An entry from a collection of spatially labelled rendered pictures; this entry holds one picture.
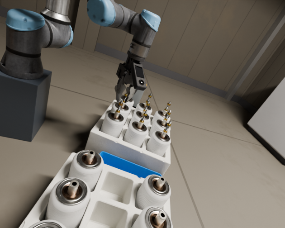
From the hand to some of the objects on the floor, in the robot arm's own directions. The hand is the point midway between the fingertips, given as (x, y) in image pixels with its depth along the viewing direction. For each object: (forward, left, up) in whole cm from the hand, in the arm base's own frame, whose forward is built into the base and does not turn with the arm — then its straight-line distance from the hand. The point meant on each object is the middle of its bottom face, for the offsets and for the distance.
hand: (122, 100), depth 77 cm
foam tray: (+14, +9, -34) cm, 38 cm away
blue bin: (+10, -18, -34) cm, 40 cm away
